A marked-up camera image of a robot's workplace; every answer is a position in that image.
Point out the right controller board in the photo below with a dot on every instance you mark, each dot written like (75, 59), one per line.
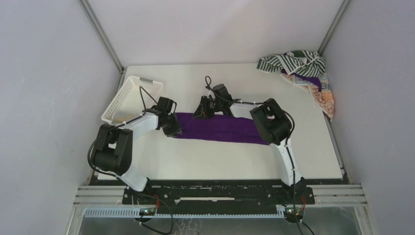
(293, 216)

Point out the yellow grey patterned towel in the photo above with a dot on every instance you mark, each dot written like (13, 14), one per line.
(121, 118)

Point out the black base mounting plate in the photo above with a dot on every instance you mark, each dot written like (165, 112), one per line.
(220, 196)

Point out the left controller board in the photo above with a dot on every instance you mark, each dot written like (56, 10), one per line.
(147, 212)

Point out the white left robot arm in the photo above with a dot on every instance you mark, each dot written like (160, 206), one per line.
(111, 153)

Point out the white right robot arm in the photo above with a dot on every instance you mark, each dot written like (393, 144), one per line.
(274, 125)

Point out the white slotted cable duct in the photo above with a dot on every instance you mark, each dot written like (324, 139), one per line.
(134, 213)

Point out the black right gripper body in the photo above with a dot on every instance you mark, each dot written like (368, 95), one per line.
(203, 108)

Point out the cream bear print towel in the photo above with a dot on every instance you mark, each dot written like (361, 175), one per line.
(324, 98)

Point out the purple towel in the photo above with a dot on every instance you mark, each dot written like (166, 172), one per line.
(219, 128)

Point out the controller board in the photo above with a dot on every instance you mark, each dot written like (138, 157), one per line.
(293, 216)
(147, 212)

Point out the green white striped towel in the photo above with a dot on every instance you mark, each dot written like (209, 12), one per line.
(301, 62)

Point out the white plastic basket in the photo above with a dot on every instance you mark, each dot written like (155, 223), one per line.
(136, 94)

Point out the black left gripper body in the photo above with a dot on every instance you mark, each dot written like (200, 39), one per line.
(172, 127)

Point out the aluminium corner post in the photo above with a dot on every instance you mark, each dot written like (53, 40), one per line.
(333, 26)
(94, 21)

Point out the aluminium corner post right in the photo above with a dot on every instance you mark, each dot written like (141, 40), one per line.
(333, 26)

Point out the aluminium corner post left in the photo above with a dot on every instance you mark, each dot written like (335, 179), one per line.
(94, 21)

